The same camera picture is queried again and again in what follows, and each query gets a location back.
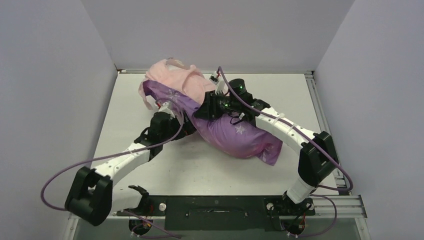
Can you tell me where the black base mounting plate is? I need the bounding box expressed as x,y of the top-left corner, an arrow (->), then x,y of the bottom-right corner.
131,195 -> 316,231

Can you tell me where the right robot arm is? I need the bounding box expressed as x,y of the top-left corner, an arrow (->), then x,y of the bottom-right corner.
194,76 -> 339,215

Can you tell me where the purple Elsa print pillowcase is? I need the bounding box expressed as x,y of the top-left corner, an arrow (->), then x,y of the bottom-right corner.
138,59 -> 283,166

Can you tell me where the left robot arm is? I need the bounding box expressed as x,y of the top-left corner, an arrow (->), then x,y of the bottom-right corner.
64,110 -> 196,226

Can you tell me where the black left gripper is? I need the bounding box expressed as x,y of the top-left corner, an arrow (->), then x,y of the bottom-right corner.
160,110 -> 199,143

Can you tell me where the white pillow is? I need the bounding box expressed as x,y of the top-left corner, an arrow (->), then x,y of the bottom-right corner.
165,57 -> 191,71

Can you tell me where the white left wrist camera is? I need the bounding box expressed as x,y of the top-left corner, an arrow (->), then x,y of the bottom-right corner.
156,101 -> 176,119

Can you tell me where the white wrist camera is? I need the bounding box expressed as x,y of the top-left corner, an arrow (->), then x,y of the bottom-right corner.
156,101 -> 176,119
209,71 -> 228,96

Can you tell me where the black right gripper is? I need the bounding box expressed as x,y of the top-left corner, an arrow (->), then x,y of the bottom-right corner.
195,89 -> 240,120

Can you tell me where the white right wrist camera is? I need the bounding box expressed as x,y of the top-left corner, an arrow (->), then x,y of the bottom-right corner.
209,71 -> 228,96

